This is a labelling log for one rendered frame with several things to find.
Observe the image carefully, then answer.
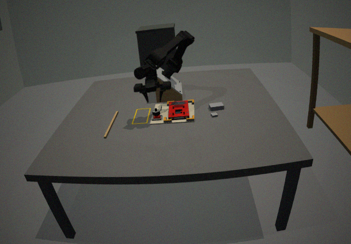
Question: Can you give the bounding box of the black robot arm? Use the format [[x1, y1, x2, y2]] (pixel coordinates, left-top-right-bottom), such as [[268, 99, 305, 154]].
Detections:
[[134, 31, 195, 93]]

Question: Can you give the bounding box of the black wheel with grey rim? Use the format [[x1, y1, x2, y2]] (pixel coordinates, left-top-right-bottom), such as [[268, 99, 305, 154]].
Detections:
[[152, 109, 160, 116]]

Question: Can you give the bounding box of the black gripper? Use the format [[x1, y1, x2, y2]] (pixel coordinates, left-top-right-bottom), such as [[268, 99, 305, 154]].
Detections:
[[133, 73, 171, 103]]

